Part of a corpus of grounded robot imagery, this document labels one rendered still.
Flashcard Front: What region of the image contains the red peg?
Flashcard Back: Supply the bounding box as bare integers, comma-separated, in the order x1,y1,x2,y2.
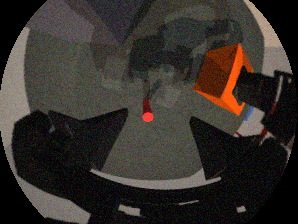
142,99,153,121

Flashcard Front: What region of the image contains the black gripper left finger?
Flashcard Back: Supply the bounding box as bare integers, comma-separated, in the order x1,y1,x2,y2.
48,108,128,172

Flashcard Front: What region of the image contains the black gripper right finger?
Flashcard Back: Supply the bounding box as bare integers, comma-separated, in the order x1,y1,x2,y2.
189,116,263,181

